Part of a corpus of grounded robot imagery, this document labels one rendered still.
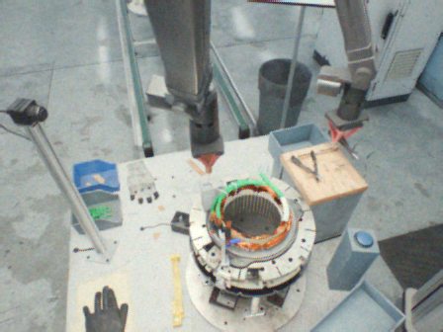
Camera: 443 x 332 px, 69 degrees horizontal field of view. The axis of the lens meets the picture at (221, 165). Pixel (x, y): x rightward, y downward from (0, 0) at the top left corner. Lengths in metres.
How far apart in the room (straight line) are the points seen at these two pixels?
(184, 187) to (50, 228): 1.26
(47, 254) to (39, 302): 0.29
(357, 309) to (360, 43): 0.60
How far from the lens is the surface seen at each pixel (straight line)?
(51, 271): 2.21
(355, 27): 0.78
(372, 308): 0.88
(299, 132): 1.19
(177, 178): 1.35
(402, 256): 2.27
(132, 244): 1.20
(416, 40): 3.09
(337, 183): 1.01
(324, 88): 0.87
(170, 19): 0.31
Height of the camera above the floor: 1.79
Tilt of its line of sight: 47 degrees down
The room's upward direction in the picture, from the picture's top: straight up
